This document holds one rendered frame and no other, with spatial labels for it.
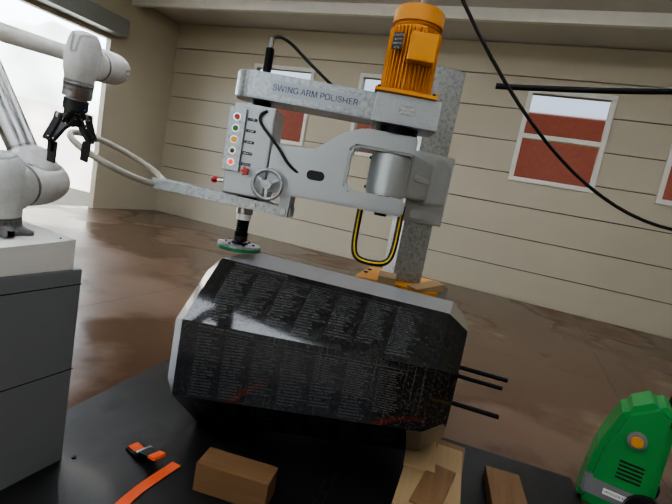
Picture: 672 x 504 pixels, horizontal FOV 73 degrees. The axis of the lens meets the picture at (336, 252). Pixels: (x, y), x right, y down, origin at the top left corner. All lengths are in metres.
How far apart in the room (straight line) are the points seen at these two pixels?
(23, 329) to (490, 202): 7.02
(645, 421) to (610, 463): 0.26
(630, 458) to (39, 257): 2.60
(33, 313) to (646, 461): 2.60
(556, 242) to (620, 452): 5.57
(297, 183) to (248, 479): 1.26
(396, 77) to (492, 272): 6.07
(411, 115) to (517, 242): 5.94
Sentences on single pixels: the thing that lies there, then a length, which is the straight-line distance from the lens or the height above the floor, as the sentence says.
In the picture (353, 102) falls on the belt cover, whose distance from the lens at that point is 2.16.
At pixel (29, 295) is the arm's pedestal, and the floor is 0.73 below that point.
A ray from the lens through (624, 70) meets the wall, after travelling 8.32.
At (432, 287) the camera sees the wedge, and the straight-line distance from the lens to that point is 2.69.
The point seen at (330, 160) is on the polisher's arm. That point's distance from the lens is 2.15.
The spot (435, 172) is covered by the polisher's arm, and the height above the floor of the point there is 1.46.
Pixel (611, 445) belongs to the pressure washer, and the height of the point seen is 0.33.
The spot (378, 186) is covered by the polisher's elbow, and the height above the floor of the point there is 1.31.
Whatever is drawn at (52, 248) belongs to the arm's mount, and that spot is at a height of 0.88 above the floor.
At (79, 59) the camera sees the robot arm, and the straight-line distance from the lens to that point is 1.75.
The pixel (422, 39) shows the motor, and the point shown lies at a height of 1.95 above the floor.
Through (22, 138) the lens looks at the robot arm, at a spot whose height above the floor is 1.23.
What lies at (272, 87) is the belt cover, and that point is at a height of 1.66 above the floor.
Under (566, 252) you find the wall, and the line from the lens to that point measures 7.96.
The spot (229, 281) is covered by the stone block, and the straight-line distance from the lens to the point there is 2.11.
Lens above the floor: 1.28
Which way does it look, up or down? 8 degrees down
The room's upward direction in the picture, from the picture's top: 11 degrees clockwise
